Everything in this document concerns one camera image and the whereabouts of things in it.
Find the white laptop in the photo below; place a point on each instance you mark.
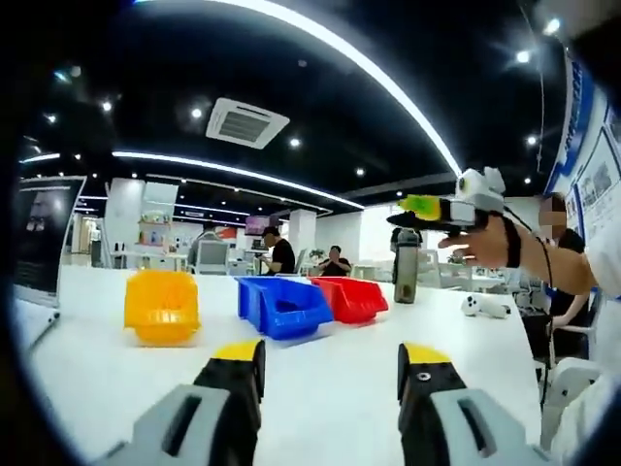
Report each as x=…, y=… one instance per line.
x=41, y=233

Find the blue plastic bin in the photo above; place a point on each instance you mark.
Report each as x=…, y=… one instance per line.
x=286, y=306

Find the purple wall screen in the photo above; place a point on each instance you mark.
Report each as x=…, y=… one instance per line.
x=256, y=225

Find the blue white wall poster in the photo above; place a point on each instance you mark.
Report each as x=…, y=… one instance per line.
x=582, y=160

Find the white game controller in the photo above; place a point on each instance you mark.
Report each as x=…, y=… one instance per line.
x=480, y=307

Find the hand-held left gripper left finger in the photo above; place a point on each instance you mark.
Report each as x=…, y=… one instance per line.
x=228, y=393

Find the small green plant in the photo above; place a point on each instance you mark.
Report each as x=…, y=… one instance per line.
x=317, y=253

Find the ceiling air conditioner unit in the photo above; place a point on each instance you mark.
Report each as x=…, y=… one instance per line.
x=247, y=123

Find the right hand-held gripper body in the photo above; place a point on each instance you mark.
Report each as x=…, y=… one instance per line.
x=482, y=191

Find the red plastic bin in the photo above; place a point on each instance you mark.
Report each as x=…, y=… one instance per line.
x=351, y=301

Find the yellow plastic bin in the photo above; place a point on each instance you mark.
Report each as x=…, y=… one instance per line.
x=162, y=306

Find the person's right hand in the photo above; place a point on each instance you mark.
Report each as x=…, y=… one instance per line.
x=487, y=242

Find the short ceiling light strip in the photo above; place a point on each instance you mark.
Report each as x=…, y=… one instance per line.
x=233, y=170

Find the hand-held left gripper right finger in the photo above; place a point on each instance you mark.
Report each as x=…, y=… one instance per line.
x=432, y=393

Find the grey water bottle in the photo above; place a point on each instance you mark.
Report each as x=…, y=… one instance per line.
x=406, y=272

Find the person's white shirt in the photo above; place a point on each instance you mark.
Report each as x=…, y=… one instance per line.
x=597, y=388

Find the white chair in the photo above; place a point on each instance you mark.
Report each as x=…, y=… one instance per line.
x=567, y=383

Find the long curved ceiling light strip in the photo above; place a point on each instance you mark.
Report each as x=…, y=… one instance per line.
x=349, y=48

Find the grey office chair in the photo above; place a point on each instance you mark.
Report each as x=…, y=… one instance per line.
x=212, y=257

